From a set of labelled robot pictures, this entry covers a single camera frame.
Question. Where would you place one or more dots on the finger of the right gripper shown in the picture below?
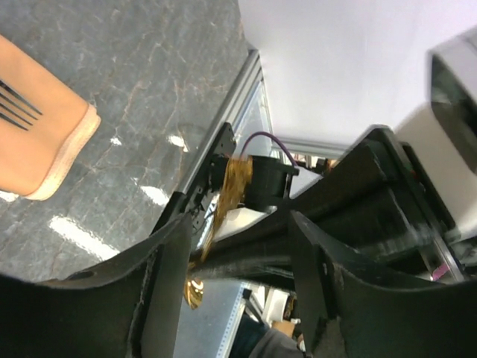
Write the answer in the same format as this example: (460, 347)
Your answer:
(260, 254)

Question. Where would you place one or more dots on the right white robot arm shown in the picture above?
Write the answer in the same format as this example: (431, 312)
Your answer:
(268, 190)

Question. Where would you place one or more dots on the person in background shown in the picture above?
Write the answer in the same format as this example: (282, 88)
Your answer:
(256, 340)

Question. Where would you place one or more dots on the white cable duct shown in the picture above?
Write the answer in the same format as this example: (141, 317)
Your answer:
(233, 323)

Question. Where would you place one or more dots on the silver fork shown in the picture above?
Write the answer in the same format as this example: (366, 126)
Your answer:
(16, 110)

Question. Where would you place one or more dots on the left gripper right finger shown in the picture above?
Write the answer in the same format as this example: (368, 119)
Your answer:
(380, 312)

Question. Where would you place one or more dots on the gold spoon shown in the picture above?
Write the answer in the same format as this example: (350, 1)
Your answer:
(237, 175)

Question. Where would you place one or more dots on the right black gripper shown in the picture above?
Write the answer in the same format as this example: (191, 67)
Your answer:
(378, 200)

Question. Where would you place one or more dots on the peach satin napkin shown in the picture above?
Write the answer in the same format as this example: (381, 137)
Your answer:
(34, 163)

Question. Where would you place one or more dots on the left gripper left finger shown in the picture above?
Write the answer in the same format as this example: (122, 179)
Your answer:
(126, 306)

